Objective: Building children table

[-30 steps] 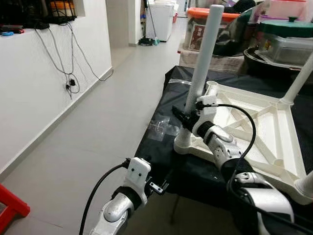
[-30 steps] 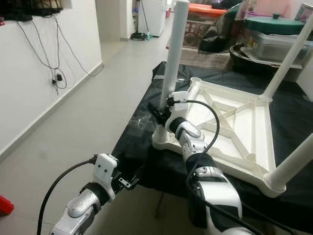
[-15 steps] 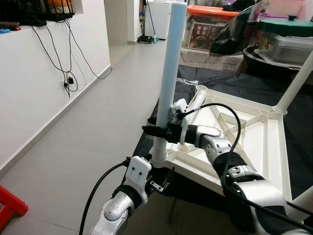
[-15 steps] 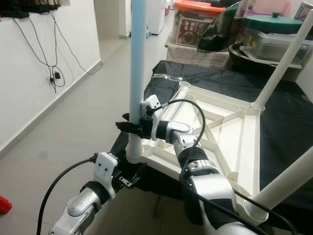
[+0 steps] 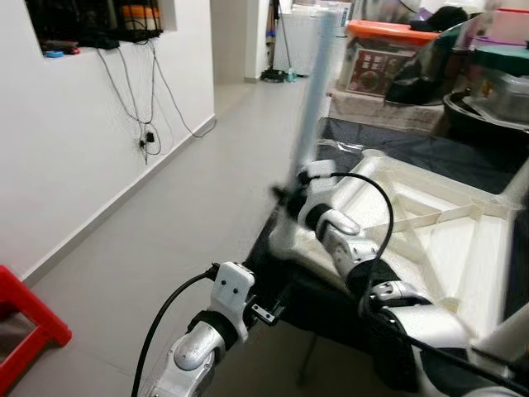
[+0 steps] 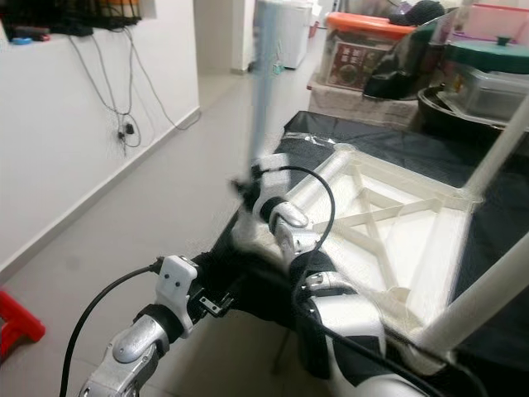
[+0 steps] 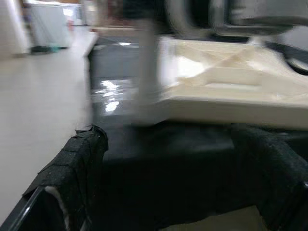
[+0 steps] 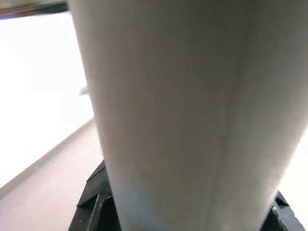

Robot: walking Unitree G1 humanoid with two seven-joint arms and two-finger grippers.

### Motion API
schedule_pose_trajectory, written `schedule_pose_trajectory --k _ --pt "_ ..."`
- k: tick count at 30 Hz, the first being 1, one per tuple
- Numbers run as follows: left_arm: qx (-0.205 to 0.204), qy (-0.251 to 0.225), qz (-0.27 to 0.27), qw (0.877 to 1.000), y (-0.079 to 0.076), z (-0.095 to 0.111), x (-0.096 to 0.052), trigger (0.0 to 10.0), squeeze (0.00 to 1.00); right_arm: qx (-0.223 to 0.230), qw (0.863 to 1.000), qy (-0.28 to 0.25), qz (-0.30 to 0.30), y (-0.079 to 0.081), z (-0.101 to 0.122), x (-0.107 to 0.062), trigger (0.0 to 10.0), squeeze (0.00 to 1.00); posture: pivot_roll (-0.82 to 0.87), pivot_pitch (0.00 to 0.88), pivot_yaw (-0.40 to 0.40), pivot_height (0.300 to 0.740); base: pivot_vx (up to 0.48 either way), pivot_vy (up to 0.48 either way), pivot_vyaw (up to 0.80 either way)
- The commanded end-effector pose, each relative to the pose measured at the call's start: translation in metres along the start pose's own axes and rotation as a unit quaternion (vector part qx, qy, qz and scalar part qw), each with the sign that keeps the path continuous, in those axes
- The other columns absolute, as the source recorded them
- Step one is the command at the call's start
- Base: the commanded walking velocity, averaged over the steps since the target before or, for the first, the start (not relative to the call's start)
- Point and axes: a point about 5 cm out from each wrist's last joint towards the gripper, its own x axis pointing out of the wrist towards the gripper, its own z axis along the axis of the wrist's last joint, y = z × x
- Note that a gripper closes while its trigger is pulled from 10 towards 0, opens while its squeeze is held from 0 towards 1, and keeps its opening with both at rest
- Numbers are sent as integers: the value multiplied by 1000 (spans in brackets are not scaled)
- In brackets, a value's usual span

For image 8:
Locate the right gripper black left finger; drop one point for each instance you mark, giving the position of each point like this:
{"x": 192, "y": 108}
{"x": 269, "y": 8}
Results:
{"x": 98, "y": 199}

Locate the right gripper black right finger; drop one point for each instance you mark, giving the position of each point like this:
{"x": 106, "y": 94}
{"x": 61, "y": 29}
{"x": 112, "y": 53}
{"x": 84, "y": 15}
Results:
{"x": 284, "y": 216}

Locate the white plastic table leg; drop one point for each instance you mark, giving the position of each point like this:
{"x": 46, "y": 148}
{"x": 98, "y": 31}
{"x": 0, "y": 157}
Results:
{"x": 180, "y": 108}

